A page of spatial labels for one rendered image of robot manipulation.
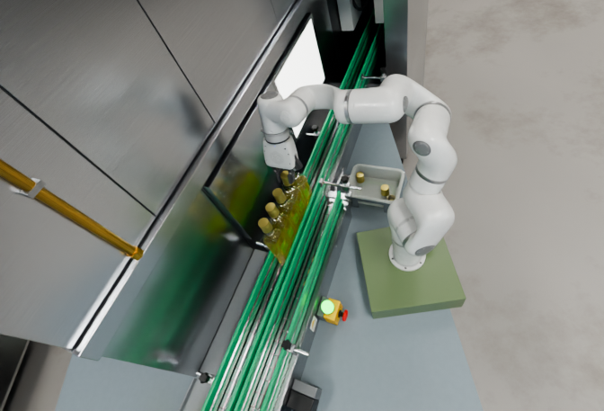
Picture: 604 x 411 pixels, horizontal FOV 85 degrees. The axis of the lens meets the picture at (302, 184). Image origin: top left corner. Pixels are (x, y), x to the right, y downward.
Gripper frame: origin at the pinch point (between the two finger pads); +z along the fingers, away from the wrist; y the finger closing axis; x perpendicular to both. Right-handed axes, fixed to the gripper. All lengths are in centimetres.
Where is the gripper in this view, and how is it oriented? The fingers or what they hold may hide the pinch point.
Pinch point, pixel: (285, 175)
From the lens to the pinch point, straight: 110.3
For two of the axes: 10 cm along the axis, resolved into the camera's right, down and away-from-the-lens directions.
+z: 1.3, 7.7, 6.3
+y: 9.1, 1.6, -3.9
